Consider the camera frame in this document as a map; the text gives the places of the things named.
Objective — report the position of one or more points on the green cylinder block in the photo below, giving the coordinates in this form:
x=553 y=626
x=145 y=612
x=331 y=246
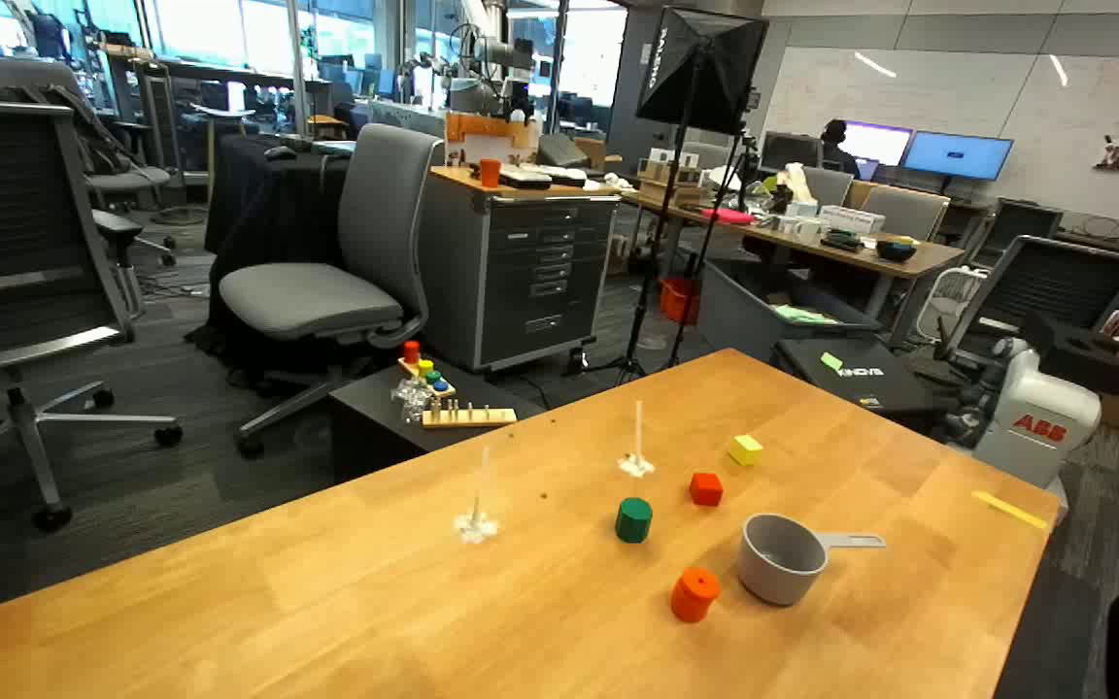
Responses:
x=633 y=515

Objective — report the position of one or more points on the orange cube block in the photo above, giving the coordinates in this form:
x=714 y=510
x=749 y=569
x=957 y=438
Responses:
x=704 y=489

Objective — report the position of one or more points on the yellow cube block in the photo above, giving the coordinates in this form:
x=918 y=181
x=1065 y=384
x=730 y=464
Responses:
x=742 y=453

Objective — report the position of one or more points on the grey measuring cup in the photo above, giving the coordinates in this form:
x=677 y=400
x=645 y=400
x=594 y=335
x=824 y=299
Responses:
x=781 y=555

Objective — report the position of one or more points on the white ABB robot base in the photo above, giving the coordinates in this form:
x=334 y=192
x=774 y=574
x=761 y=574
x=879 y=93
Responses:
x=1037 y=418

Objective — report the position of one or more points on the orange cup on cabinet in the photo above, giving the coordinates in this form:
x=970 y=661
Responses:
x=488 y=172

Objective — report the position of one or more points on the grey drawer cabinet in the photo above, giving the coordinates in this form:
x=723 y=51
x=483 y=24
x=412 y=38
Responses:
x=509 y=273

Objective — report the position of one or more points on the white peg stand far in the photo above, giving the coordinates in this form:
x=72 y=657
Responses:
x=633 y=464

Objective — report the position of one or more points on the white peg stand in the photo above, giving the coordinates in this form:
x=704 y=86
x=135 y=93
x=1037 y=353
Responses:
x=474 y=525
x=633 y=464

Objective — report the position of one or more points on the colourful toy block set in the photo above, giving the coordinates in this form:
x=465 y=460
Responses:
x=431 y=400

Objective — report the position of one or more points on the white peg stand near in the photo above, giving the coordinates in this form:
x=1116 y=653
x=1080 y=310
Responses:
x=474 y=525

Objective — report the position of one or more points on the black low side table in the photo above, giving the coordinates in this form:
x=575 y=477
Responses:
x=372 y=433

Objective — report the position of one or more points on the grey office chair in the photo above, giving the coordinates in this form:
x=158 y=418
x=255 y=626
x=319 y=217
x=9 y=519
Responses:
x=372 y=297

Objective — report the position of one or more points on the orange cylinder block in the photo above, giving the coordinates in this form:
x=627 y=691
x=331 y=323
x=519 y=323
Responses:
x=693 y=590

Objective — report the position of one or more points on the blue computer monitor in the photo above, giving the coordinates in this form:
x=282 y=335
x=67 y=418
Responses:
x=957 y=158

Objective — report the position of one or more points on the yellow tape strip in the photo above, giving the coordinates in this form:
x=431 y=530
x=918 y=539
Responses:
x=1010 y=510

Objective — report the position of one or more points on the black mesh office chair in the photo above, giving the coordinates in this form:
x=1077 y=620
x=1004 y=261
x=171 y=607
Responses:
x=56 y=293

